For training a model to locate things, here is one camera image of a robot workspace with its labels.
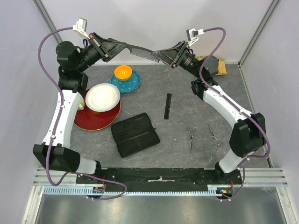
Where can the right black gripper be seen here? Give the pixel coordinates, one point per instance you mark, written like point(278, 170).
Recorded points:
point(173, 56)

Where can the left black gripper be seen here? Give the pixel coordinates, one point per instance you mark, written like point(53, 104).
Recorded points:
point(107, 49)

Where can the black handled comb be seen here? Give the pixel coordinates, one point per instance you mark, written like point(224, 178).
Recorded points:
point(141, 52)

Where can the black straight comb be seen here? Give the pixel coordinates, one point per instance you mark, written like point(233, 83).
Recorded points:
point(167, 106)

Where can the silver scissors with black blades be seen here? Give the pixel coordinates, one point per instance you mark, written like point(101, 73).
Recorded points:
point(191, 131)

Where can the black zipper tool case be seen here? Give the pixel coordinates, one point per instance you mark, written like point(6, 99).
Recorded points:
point(134, 135)

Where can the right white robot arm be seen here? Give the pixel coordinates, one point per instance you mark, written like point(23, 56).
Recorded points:
point(248, 129)

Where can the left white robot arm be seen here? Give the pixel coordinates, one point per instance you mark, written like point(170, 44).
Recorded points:
point(54, 153)

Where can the orange bowl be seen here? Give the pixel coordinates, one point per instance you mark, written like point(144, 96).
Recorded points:
point(123, 72)

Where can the teal dotted plate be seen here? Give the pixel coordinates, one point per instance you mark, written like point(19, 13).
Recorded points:
point(129, 85)

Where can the woven bamboo basket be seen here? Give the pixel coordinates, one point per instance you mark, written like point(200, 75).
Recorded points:
point(222, 67)

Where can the white paper plate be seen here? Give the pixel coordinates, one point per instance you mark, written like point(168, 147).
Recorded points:
point(102, 97)

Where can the cream yellow mug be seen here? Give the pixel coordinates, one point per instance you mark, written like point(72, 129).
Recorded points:
point(81, 105)

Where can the red round plate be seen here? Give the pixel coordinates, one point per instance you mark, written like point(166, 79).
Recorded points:
point(92, 121)

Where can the silver thinning scissors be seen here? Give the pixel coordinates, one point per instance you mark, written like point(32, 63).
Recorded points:
point(217, 143)

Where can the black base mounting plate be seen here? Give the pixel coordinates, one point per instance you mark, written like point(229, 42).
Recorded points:
point(169, 179)

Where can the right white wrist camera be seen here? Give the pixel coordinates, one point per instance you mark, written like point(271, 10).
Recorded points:
point(192, 35)

